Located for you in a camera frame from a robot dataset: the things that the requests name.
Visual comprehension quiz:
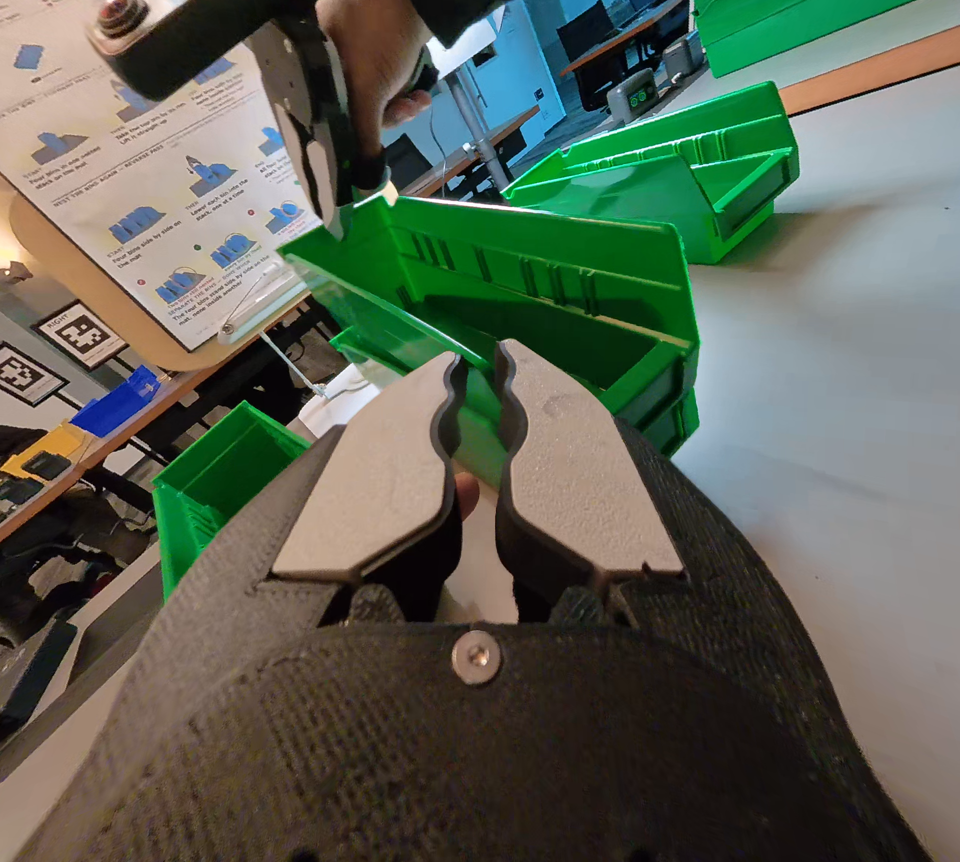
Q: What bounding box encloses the blue plastic bin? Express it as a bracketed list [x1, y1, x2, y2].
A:
[69, 364, 162, 439]

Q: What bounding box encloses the small grey device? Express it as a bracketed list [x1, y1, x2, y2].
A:
[662, 33, 702, 79]

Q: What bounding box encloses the white sign stand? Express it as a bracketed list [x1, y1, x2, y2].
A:
[258, 329, 391, 443]

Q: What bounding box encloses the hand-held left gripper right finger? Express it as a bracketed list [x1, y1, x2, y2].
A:
[495, 339, 685, 581]

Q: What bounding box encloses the white clip bar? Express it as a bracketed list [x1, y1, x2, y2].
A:
[217, 258, 309, 345]

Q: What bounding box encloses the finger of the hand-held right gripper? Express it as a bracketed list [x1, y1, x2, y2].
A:
[279, 106, 340, 233]
[330, 181, 400, 244]

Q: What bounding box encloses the person's right hand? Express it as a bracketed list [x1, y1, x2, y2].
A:
[315, 0, 440, 193]

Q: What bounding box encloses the black device box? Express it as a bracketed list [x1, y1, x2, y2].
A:
[0, 618, 80, 728]

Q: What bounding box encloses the wooden sign board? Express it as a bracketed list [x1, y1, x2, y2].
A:
[7, 0, 316, 371]

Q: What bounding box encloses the person's left hand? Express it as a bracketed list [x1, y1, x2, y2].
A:
[448, 473, 481, 524]

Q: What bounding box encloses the green plastic bin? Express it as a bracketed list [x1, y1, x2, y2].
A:
[501, 82, 801, 264]
[330, 325, 702, 458]
[277, 194, 702, 488]
[152, 400, 310, 604]

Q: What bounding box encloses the black framed marker sign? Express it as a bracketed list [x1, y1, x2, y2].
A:
[0, 340, 69, 407]
[33, 299, 129, 371]

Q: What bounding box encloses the printed instruction sheet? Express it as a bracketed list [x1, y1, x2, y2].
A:
[0, 0, 312, 353]

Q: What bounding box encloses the wooden side table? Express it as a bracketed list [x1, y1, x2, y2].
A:
[0, 299, 316, 540]

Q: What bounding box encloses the yellow box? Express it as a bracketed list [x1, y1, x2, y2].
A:
[0, 423, 95, 495]

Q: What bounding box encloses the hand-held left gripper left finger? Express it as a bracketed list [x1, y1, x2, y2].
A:
[271, 352, 462, 581]

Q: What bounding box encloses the grey device with green buttons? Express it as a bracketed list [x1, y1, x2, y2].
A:
[606, 68, 659, 120]

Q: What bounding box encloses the grey metal pole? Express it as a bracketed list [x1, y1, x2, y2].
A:
[442, 78, 500, 191]

